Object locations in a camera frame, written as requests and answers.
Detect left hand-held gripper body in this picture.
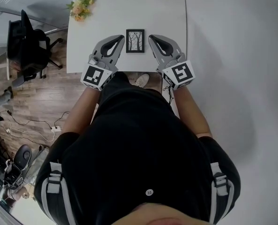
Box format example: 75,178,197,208
80,52,120,92

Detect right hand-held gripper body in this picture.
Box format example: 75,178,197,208
155,52,196,91

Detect black picture frame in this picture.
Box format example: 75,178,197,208
125,29,145,54

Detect person's right forearm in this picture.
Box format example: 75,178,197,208
173,85,212,139

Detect person's left forearm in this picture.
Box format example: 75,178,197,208
62,87,102,137

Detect white table leg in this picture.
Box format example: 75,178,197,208
161,75,181,117

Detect person's right white shoe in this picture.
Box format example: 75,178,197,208
131,73,150,89

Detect yellow flower bouquet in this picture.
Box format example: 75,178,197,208
66,0,97,23

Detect black shorts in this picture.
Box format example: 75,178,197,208
98,71,177,119

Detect black shirt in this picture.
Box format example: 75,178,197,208
34,113,241,225

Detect grey and black office chair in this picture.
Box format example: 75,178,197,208
0,144,51,189

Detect person's face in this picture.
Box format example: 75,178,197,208
110,202,216,225

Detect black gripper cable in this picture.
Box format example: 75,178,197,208
163,84,175,105

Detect black floor cable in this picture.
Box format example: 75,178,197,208
53,111,70,128
6,110,53,129

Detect white floor cable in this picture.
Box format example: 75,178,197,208
9,127,55,143

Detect grey shoulder strap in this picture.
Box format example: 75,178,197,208
40,162,76,225
209,162,235,225

